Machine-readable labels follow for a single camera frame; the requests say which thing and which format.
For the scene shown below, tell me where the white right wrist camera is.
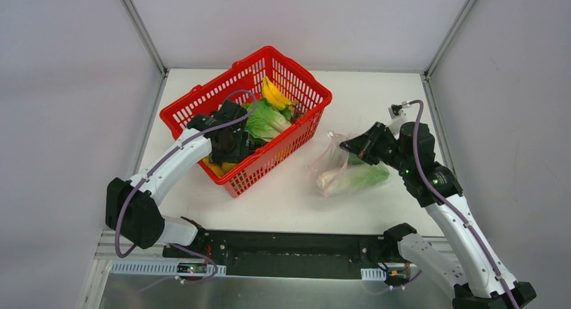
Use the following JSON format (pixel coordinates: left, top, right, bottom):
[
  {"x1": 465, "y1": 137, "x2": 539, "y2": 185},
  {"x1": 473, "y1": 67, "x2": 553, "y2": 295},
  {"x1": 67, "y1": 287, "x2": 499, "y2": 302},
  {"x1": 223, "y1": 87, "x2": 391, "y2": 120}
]
[{"x1": 388, "y1": 101, "x2": 410, "y2": 135}]

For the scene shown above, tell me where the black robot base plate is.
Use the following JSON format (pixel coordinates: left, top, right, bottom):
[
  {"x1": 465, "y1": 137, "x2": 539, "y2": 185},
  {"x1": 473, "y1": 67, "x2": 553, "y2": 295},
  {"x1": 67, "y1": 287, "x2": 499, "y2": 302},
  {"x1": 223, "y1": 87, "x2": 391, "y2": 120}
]
[{"x1": 188, "y1": 230, "x2": 406, "y2": 279}]

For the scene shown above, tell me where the green lettuce leaf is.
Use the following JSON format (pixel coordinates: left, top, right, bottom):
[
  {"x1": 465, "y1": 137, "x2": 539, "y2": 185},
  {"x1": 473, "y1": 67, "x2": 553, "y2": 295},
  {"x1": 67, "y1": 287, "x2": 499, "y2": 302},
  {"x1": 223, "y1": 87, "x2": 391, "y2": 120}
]
[{"x1": 245, "y1": 98, "x2": 292, "y2": 142}]

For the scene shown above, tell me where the clear zip top bag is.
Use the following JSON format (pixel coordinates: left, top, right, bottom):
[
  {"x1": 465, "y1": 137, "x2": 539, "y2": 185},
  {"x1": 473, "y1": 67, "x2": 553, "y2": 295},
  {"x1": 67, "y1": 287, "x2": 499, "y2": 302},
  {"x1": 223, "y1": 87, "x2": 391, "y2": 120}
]
[{"x1": 306, "y1": 131, "x2": 390, "y2": 197}]

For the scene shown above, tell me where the red plastic shopping basket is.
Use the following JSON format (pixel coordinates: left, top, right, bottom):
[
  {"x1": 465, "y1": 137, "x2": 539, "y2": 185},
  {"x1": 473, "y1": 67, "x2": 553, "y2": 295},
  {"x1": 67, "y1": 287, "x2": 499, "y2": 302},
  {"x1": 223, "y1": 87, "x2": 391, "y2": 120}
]
[{"x1": 160, "y1": 46, "x2": 333, "y2": 198}]

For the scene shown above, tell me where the yellow banana bunch back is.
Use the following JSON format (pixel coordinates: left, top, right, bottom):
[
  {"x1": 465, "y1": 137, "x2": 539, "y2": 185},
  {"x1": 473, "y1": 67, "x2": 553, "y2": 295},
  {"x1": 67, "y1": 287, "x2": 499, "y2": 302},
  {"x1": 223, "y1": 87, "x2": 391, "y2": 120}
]
[{"x1": 262, "y1": 76, "x2": 294, "y2": 112}]

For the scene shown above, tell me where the green bell pepper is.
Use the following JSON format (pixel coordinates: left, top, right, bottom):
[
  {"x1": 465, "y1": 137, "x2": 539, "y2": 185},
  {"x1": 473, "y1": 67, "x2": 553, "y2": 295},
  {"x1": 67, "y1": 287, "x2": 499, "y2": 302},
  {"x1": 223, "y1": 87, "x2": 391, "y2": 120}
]
[{"x1": 347, "y1": 153, "x2": 364, "y2": 166}]

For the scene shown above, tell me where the orange yellow bell pepper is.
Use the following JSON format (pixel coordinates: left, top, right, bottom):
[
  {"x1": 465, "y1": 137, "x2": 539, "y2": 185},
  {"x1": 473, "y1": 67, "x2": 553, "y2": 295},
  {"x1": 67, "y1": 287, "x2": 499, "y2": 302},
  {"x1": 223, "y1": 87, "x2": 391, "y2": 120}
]
[{"x1": 202, "y1": 157, "x2": 237, "y2": 178}]

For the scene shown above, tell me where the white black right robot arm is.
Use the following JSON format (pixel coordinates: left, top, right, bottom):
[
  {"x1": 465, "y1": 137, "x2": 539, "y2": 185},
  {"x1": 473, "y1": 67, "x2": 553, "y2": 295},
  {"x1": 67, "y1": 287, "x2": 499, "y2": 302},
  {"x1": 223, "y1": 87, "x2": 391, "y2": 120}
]
[{"x1": 339, "y1": 122, "x2": 537, "y2": 308}]

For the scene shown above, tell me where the green napa cabbage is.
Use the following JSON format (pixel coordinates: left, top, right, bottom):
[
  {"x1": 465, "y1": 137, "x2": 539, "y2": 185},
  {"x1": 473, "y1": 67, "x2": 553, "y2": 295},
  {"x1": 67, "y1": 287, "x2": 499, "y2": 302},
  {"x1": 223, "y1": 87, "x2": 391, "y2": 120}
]
[{"x1": 314, "y1": 164, "x2": 389, "y2": 197}]

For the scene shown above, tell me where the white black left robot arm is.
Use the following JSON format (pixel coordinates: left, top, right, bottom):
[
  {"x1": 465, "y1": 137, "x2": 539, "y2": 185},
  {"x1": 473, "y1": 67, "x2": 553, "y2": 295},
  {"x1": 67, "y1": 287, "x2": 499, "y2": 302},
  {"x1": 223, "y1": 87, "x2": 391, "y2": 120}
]
[{"x1": 105, "y1": 100, "x2": 251, "y2": 258}]

